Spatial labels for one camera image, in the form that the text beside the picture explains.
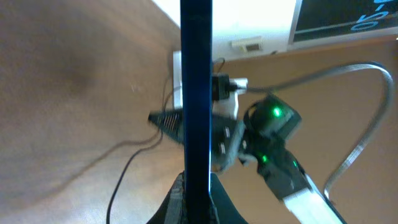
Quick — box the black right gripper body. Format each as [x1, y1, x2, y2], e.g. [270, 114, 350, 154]
[211, 114, 246, 173]

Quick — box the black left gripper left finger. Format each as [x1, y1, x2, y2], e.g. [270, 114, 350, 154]
[147, 172, 186, 224]

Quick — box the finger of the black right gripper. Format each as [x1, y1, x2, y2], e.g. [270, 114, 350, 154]
[148, 108, 184, 144]

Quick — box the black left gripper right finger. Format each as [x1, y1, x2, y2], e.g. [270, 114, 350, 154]
[210, 173, 248, 224]

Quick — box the black charging cable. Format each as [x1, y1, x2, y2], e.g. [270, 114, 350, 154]
[105, 57, 226, 224]

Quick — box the blue Samsung Galaxy smartphone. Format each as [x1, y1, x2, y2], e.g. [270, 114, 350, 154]
[180, 0, 212, 223]

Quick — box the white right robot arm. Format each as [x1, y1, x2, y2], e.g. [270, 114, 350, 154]
[147, 95, 346, 223]

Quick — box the white power strip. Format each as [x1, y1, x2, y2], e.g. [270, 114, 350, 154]
[173, 51, 183, 108]

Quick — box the white wall socket plate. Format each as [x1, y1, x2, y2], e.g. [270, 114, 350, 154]
[231, 36, 263, 53]

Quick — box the black framed wall board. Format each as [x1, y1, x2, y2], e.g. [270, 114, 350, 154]
[287, 0, 397, 50]

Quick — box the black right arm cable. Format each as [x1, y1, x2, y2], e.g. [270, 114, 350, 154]
[245, 61, 396, 200]

